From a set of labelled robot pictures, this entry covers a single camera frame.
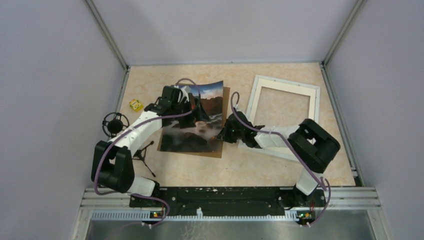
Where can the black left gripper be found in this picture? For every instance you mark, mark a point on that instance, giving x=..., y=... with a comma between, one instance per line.
x=189, y=121

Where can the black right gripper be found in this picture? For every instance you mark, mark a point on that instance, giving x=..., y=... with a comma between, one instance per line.
x=223, y=135

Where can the landscape photo print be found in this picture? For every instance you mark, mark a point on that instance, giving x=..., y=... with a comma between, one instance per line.
x=195, y=122

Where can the white matted landscape photo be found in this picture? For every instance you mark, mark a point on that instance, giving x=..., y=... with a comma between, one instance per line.
x=281, y=89

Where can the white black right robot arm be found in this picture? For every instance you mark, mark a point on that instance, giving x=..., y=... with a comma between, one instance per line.
x=310, y=144

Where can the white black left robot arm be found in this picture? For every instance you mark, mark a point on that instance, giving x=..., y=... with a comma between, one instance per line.
x=112, y=165

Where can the yellow small block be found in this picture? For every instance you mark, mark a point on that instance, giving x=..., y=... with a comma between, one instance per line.
x=136, y=105

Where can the black microphone on tripod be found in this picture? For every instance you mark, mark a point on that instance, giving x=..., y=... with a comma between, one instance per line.
x=113, y=124

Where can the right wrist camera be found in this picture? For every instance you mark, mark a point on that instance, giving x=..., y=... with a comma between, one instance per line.
x=235, y=108

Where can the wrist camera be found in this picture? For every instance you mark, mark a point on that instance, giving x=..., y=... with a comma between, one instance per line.
x=185, y=90
x=235, y=108

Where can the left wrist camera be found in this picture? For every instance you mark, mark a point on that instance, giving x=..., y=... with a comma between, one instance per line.
x=185, y=90

